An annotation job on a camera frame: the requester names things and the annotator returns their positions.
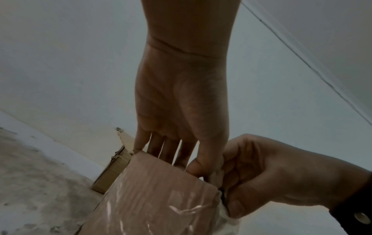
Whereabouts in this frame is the person's right hand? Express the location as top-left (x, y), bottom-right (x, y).
top-left (219, 134), bottom-right (372, 220)

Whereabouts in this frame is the person's left hand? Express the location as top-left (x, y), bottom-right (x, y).
top-left (133, 0), bottom-right (242, 179)

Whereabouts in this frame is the paper box with notched rim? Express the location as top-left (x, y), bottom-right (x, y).
top-left (91, 127), bottom-right (135, 194)

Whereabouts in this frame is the paper box with tall flap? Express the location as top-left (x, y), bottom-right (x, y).
top-left (74, 150), bottom-right (242, 235)

